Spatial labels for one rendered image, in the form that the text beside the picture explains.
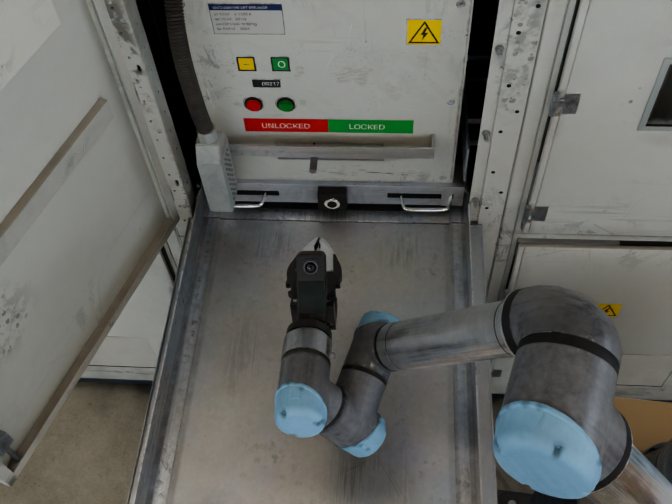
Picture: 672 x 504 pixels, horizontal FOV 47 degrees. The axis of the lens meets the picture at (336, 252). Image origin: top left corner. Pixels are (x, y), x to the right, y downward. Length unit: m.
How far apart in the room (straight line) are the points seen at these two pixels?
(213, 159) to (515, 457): 0.80
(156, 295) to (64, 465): 0.70
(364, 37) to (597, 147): 0.46
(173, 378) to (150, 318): 0.59
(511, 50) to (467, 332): 0.49
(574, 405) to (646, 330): 1.17
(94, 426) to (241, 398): 1.07
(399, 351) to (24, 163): 0.63
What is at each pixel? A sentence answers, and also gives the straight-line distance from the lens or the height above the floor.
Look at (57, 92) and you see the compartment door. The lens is 1.30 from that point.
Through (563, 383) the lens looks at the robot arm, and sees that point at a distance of 0.88.
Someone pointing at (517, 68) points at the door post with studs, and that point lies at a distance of 1.33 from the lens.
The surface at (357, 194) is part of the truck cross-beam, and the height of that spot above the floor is 0.90.
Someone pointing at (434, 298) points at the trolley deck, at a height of 0.85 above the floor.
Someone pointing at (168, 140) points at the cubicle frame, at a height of 1.08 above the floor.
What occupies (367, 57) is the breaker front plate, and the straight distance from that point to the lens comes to 1.36.
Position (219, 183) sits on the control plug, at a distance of 1.47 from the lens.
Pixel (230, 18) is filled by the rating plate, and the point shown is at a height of 1.33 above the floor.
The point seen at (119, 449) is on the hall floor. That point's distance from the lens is 2.41.
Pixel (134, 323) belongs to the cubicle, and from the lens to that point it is 2.09.
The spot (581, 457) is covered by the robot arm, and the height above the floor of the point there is 1.35.
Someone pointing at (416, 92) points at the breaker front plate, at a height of 1.17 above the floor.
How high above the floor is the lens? 2.14
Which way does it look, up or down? 55 degrees down
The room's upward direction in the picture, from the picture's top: 5 degrees counter-clockwise
